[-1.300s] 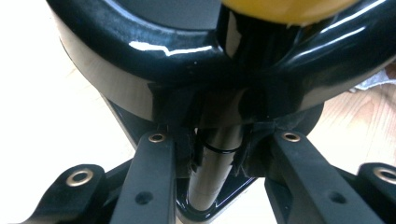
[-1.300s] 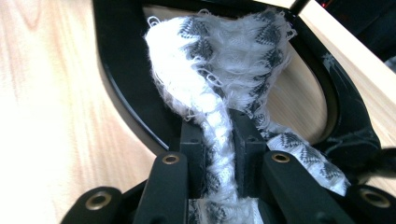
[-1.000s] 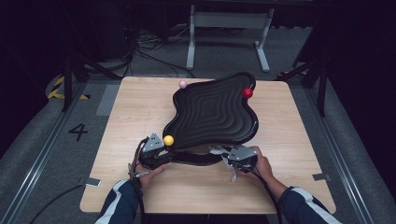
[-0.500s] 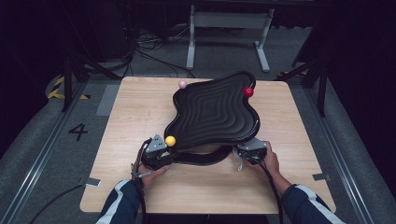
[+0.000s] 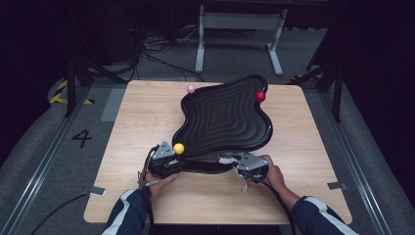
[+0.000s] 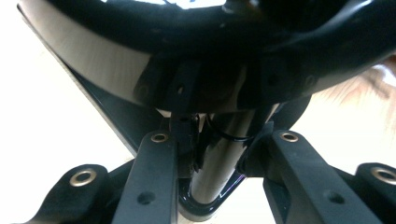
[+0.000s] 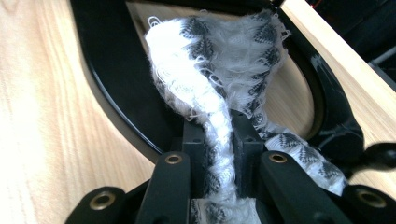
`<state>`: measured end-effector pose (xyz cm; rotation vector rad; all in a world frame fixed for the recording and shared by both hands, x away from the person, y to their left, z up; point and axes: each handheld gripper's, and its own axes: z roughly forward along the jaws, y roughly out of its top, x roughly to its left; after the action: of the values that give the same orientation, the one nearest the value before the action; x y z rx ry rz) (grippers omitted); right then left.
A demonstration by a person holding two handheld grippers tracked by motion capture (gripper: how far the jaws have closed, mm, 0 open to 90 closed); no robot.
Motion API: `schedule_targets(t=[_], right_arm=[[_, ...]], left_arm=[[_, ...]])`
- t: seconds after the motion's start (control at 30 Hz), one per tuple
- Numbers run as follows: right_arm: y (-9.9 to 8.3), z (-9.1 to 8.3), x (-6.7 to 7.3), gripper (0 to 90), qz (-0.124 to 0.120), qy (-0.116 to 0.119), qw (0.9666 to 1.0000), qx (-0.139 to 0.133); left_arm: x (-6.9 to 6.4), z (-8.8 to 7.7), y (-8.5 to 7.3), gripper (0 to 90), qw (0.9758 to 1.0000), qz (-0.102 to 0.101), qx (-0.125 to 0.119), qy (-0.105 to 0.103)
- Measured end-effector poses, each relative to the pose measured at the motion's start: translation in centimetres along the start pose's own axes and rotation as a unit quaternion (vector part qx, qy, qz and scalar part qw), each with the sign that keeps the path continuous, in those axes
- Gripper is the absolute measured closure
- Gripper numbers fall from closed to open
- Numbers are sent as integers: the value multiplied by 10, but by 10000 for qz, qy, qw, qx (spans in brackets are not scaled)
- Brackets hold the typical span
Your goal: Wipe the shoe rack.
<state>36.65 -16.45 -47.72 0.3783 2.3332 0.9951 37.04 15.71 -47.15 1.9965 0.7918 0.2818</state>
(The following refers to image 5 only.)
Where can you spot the metal floor rail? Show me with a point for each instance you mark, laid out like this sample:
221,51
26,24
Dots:
352,156
49,156

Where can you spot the yellow ball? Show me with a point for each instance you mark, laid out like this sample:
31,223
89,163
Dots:
178,148

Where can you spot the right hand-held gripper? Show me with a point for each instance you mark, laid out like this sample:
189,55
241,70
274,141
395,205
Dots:
251,162

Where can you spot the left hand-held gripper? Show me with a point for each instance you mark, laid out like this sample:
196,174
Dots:
163,152

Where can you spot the person's right hand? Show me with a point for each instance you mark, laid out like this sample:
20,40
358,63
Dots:
277,176

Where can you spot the yellow black hazard tape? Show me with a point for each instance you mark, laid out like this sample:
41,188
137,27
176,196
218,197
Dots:
57,96

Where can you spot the pink ball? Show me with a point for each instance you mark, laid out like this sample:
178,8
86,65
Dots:
191,88

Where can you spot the person's left hand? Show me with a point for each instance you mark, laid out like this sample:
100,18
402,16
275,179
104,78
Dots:
160,186

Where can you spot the black wavy tray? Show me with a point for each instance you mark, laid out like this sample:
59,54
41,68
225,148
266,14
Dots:
225,117

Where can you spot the red ball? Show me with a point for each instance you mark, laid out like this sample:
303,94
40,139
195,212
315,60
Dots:
260,96

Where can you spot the grey metal stand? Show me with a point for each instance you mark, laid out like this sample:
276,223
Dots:
241,21

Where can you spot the black tripod stand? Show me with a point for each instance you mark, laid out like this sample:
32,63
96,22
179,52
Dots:
337,98
70,91

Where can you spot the grey tape piece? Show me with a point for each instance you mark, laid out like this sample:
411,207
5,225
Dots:
337,185
94,191

